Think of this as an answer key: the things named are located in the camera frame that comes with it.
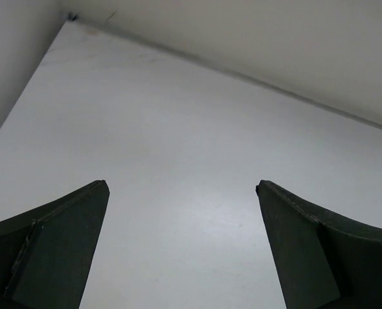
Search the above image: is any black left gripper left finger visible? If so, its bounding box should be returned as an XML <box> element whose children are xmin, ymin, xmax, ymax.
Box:
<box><xmin>0</xmin><ymin>180</ymin><xmax>110</xmax><ymax>308</ymax></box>

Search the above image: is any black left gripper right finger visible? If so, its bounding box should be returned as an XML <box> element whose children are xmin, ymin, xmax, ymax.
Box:
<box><xmin>256</xmin><ymin>180</ymin><xmax>382</xmax><ymax>308</ymax></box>

